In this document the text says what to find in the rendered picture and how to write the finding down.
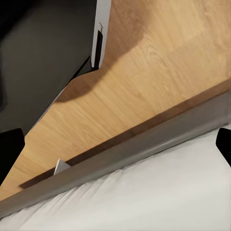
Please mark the bed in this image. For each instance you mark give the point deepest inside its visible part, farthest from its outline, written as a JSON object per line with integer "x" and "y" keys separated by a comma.
{"x": 171, "y": 177}

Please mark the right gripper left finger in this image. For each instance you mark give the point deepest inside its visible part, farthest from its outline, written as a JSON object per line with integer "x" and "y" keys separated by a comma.
{"x": 12, "y": 143}

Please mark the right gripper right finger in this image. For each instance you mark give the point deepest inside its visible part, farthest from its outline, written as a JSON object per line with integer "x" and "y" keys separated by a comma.
{"x": 223, "y": 143}

